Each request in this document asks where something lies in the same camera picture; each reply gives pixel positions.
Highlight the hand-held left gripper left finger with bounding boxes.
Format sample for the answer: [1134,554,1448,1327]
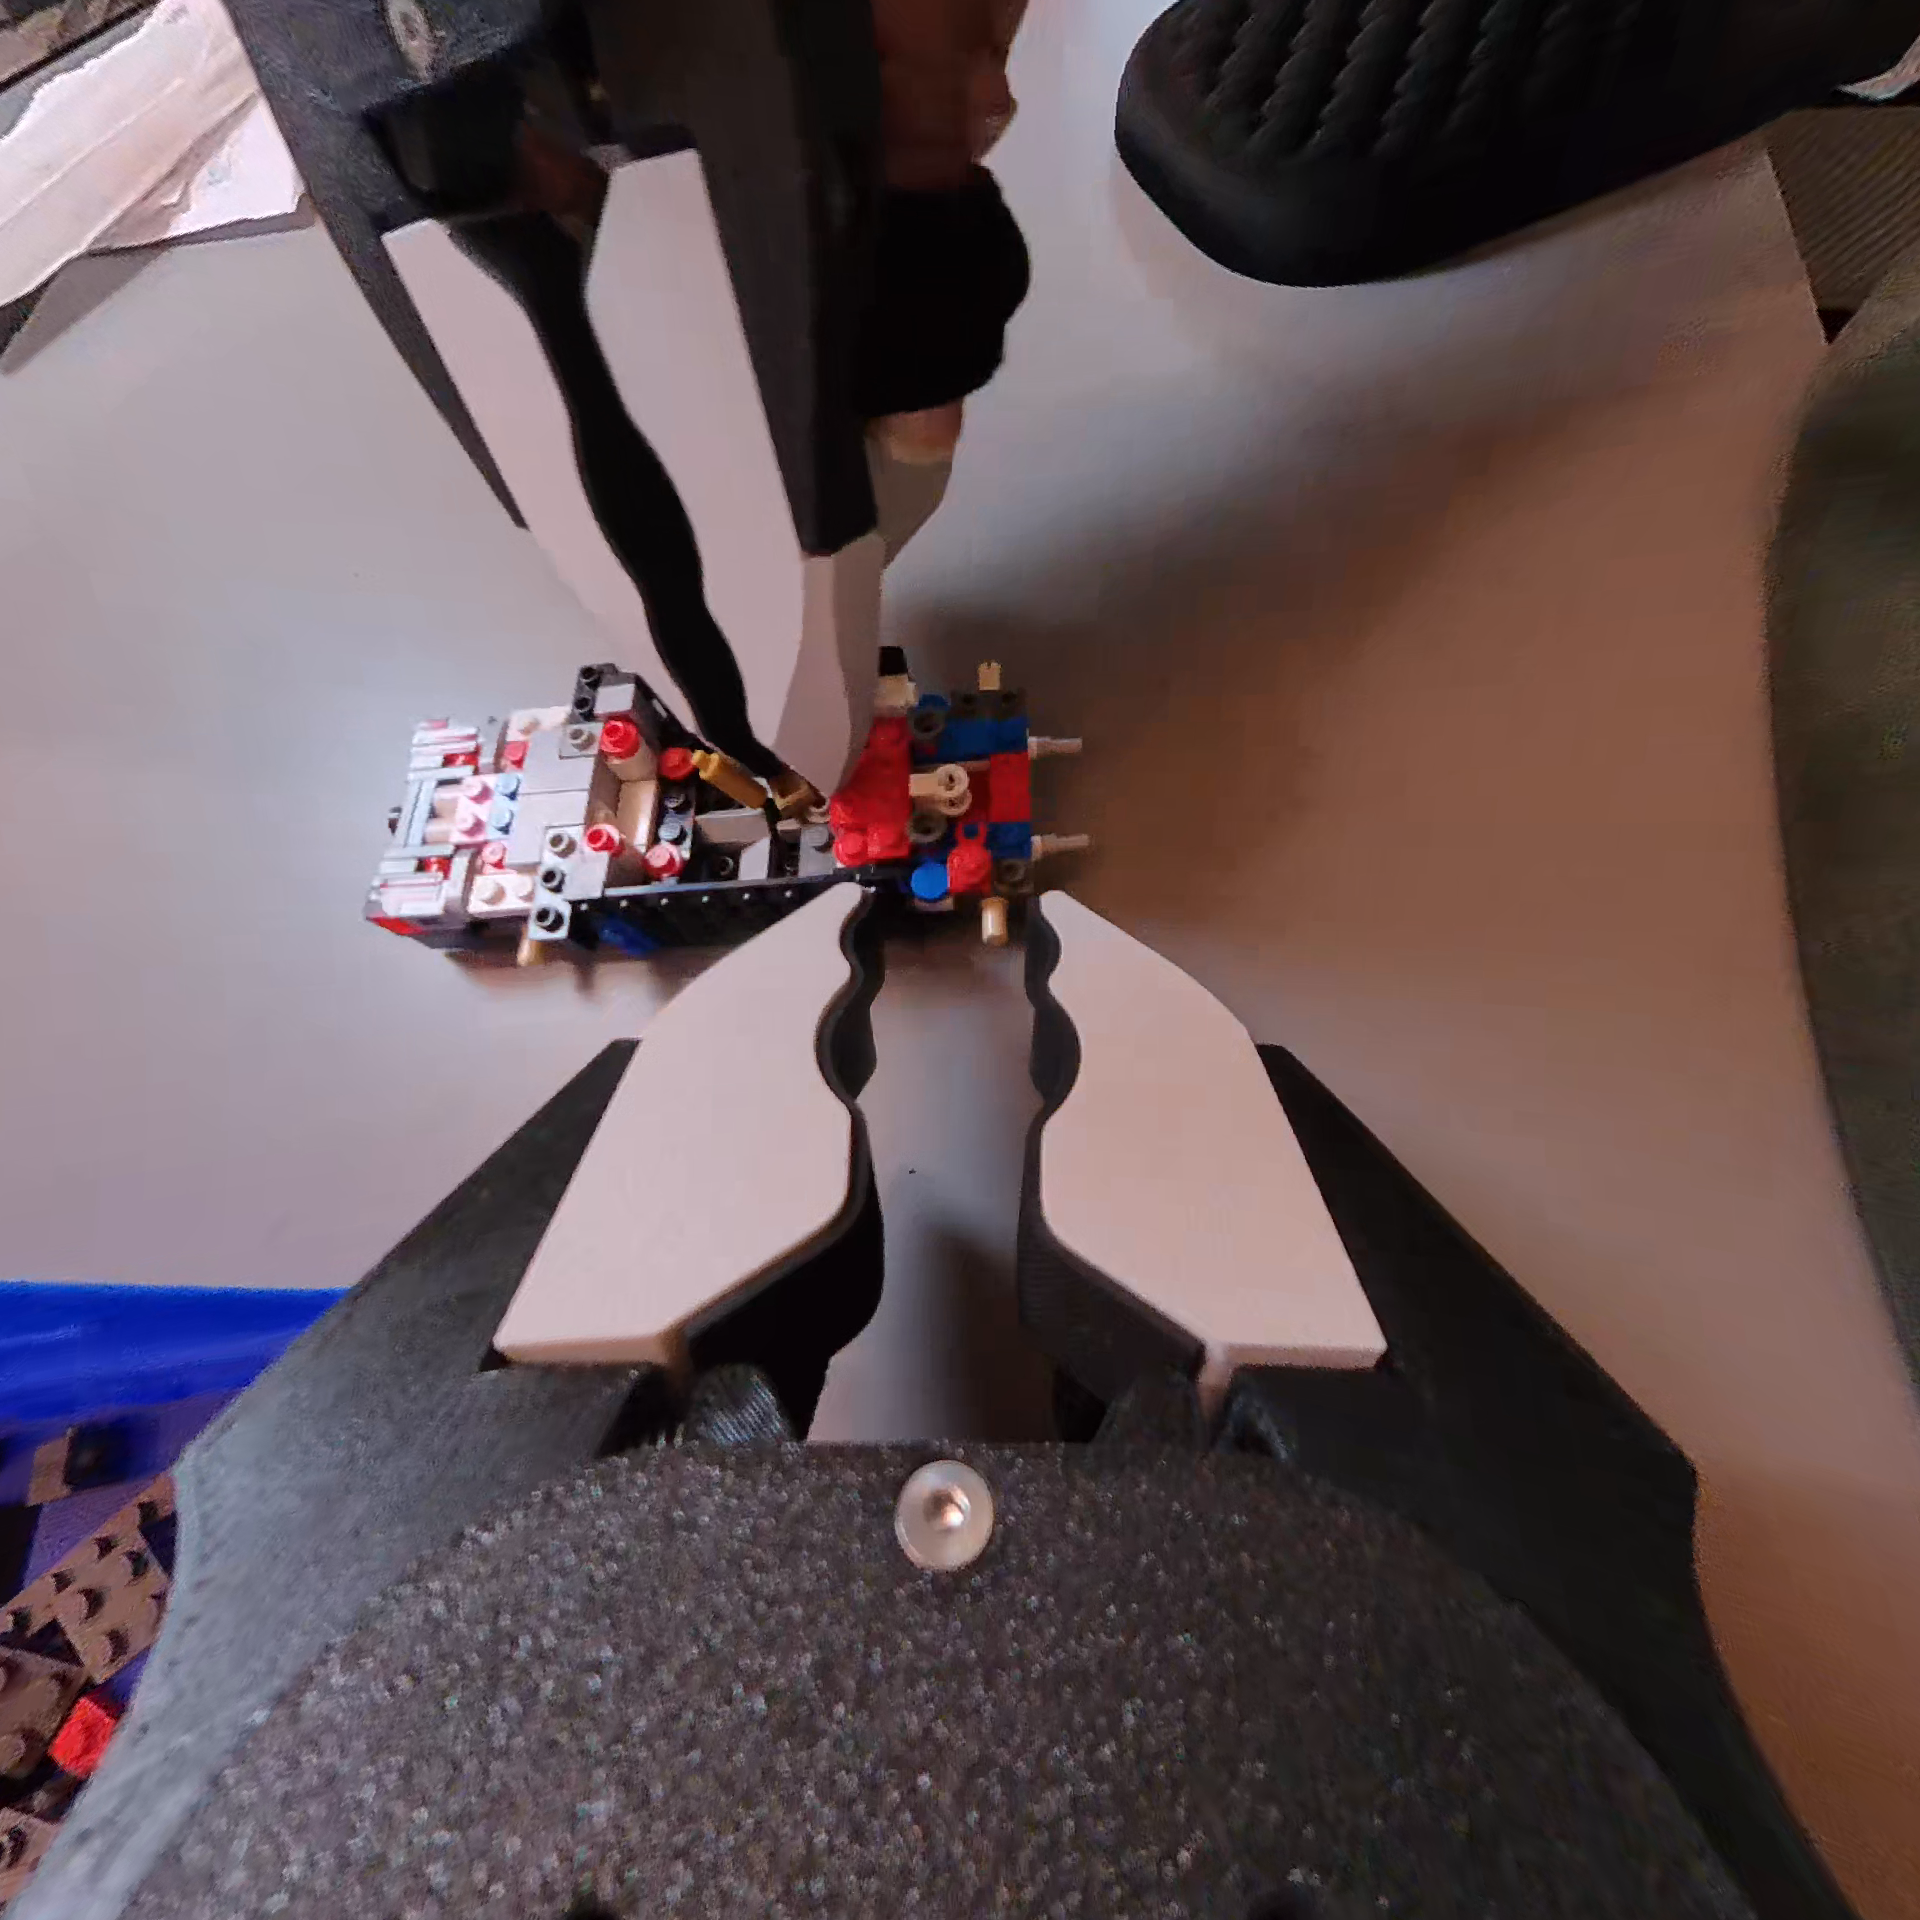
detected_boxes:
[488,889,886,1425]

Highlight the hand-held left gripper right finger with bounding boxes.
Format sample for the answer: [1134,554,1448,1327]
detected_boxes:
[1022,890,1391,1434]

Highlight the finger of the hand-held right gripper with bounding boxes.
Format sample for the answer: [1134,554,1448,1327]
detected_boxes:
[584,150,902,788]
[384,216,789,806]

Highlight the partly built lego car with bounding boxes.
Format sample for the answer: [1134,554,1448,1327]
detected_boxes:
[367,646,1087,961]

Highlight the blue plastic bin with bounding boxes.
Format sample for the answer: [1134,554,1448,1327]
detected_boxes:
[0,1284,347,1920]

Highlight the small lego bricks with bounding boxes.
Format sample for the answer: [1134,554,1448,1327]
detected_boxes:
[0,1410,197,1892]

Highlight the person's right hand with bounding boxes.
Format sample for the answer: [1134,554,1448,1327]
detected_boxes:
[864,0,1012,476]

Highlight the white paper bags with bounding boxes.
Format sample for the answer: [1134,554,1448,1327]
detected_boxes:
[0,0,309,301]

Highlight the person's green sweatshirt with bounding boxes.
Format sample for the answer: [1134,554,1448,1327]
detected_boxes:
[1765,255,1920,1382]

